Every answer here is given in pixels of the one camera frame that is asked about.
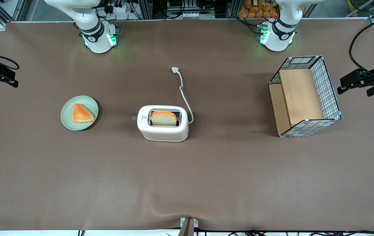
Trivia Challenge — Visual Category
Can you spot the brown table mat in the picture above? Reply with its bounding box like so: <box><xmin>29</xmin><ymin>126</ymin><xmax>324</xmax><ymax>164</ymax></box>
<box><xmin>0</xmin><ymin>18</ymin><xmax>374</xmax><ymax>232</ymax></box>

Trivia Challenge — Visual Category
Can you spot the white toaster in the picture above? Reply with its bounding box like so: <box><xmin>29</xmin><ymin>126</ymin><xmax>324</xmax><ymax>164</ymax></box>
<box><xmin>137</xmin><ymin>105</ymin><xmax>189</xmax><ymax>142</ymax></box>

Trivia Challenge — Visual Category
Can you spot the bread slice with orange crust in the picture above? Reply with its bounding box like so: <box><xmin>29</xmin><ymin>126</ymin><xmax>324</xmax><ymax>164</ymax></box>
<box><xmin>150</xmin><ymin>110</ymin><xmax>178</xmax><ymax>127</ymax></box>

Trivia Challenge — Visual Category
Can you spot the white toaster power cable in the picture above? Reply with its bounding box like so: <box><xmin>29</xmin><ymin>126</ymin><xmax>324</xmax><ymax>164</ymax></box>
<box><xmin>171</xmin><ymin>67</ymin><xmax>194</xmax><ymax>124</ymax></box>

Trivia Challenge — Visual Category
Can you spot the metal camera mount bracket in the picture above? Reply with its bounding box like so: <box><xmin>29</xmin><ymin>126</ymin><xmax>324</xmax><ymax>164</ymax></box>
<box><xmin>178</xmin><ymin>217</ymin><xmax>199</xmax><ymax>236</ymax></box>

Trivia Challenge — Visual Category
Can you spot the small green-lit control box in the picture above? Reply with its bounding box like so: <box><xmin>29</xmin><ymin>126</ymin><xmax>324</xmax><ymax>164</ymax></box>
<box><xmin>256</xmin><ymin>23</ymin><xmax>270</xmax><ymax>45</ymax></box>

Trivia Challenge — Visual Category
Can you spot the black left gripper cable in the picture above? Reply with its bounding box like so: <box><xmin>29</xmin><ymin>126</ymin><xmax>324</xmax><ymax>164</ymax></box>
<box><xmin>349</xmin><ymin>15</ymin><xmax>374</xmax><ymax>82</ymax></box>

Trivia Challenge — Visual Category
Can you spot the triangular orange pastry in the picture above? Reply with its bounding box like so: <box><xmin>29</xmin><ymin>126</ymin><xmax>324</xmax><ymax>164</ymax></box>
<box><xmin>71</xmin><ymin>103</ymin><xmax>95</xmax><ymax>124</ymax></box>

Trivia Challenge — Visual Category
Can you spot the pale green plate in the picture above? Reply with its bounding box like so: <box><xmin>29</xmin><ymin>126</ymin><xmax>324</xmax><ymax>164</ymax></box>
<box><xmin>61</xmin><ymin>95</ymin><xmax>99</xmax><ymax>131</ymax></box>

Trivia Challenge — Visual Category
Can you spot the bag of bread rolls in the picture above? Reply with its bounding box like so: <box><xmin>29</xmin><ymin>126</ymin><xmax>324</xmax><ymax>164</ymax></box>
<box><xmin>238</xmin><ymin>0</ymin><xmax>279</xmax><ymax>19</ymax></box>

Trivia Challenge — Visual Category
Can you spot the white power strip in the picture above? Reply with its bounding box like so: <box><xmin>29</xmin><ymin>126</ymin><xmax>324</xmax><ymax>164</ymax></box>
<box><xmin>106</xmin><ymin>1</ymin><xmax>129</xmax><ymax>13</ymax></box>

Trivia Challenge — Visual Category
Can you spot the wire basket with wooden shelf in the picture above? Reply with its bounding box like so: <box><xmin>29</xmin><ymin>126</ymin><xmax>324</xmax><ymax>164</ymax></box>
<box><xmin>268</xmin><ymin>55</ymin><xmax>342</xmax><ymax>138</ymax></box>

